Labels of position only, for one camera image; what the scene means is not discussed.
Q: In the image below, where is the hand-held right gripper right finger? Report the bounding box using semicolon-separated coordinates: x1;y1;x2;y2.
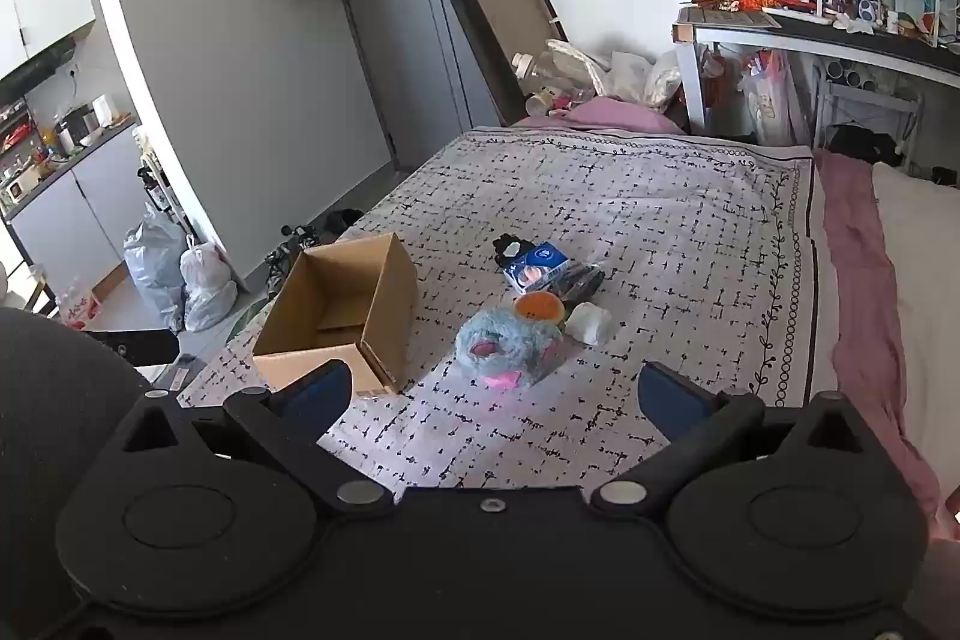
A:
589;361;865;516

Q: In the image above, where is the white wall cabinet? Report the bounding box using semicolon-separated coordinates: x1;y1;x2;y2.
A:
0;0;99;83

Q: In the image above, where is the grey plastic bag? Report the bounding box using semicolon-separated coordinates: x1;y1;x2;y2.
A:
123;201;189;332

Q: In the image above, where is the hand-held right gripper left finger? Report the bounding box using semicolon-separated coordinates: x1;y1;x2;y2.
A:
112;359;394;522

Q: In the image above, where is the red long packet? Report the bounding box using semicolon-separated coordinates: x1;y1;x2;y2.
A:
693;0;820;16

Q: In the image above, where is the black item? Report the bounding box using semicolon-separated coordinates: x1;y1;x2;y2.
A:
551;261;607;304

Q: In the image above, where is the white duvet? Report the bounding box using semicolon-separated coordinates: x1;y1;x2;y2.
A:
870;160;960;506

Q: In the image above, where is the red white packet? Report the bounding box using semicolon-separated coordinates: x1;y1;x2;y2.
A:
55;286;104;331

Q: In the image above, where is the black framed brown board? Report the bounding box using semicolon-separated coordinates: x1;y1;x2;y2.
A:
448;0;569;128

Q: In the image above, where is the printed plastic bag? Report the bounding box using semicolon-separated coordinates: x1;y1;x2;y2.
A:
738;47;802;145

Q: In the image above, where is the clear plastic bottle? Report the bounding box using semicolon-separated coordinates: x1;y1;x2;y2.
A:
512;47;595;95

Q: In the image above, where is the white soft packet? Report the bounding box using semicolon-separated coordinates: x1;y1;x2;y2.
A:
563;302;615;348

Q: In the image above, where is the blue tissue packet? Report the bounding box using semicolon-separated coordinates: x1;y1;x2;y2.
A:
501;241;568;297

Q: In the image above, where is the brown cardboard box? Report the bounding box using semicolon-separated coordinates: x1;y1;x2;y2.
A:
251;233;419;398

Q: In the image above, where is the grey kitchen cabinet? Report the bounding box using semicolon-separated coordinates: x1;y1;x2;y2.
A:
0;119;155;315

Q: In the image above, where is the pink bed sheet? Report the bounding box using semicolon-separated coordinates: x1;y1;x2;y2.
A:
814;149;944;540

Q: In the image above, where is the white black printed blanket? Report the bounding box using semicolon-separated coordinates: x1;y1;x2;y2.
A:
176;126;820;492

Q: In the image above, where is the black lace cloth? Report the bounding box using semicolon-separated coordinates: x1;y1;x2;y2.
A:
493;233;538;271

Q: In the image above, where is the pink pillow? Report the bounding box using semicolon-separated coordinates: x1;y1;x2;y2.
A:
516;98;688;136

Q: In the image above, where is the white desk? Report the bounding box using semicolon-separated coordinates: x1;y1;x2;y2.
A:
672;2;960;137

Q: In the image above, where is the white metal chair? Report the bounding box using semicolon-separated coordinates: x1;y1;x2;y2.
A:
813;77;925;170

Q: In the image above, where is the white plastic bag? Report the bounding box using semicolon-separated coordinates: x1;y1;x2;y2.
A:
179;241;240;333

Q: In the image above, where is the dark patterned cloth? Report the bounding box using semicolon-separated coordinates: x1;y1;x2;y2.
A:
263;225;320;301

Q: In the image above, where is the orange round plush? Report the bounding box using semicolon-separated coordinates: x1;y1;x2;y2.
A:
514;291;566;327

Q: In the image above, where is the white plastic bags pile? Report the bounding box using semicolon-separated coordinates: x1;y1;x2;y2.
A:
547;38;685;110

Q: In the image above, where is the blue pink plush toy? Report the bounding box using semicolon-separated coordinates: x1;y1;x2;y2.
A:
455;304;566;390

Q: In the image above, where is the grey door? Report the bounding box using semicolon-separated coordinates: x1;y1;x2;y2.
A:
336;0;502;175

